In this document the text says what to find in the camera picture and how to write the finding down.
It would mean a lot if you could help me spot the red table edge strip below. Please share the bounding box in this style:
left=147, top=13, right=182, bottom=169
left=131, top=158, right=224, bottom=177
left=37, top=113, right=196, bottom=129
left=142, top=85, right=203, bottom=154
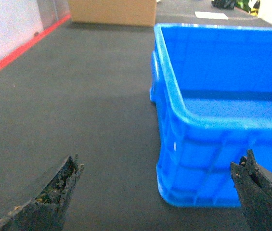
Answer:
left=0, top=14, right=71, bottom=71

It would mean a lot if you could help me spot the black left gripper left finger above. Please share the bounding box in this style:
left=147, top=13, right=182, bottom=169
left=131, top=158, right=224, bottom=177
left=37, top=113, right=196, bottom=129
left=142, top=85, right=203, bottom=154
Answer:
left=0, top=155, right=84, bottom=231

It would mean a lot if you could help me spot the brown cardboard box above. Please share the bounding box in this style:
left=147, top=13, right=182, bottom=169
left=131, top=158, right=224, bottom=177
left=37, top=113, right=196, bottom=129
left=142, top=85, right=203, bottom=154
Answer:
left=68, top=0, right=157, bottom=27

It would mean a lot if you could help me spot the white paper sheet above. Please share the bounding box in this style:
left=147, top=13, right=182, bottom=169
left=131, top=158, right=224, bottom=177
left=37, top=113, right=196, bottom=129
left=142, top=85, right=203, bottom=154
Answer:
left=195, top=11, right=229, bottom=20

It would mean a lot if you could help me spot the large blue plastic crate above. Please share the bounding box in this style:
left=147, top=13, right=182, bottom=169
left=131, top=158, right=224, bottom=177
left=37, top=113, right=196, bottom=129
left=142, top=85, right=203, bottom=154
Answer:
left=150, top=23, right=272, bottom=207

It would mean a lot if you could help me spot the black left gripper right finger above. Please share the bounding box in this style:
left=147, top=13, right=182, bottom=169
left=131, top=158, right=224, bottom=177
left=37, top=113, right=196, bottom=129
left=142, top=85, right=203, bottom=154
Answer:
left=230, top=149, right=272, bottom=231

